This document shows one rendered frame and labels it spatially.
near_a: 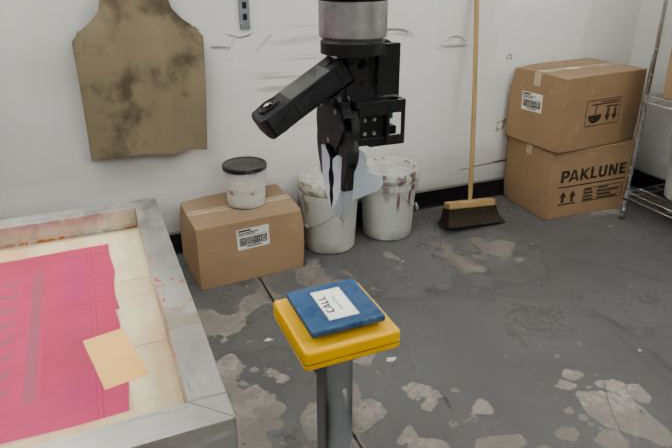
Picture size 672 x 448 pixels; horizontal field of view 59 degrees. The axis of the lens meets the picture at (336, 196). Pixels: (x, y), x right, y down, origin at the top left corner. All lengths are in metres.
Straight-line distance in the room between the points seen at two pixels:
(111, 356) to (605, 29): 3.60
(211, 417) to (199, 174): 2.39
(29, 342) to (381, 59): 0.54
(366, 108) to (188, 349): 0.33
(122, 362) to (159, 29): 2.09
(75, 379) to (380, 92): 0.47
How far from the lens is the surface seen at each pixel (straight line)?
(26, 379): 0.77
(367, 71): 0.67
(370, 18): 0.64
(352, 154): 0.65
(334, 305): 0.78
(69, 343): 0.81
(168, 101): 2.73
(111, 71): 2.70
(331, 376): 0.82
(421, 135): 3.34
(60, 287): 0.93
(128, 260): 0.97
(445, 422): 2.06
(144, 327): 0.80
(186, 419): 0.61
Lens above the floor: 1.39
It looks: 22 degrees down
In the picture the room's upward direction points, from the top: straight up
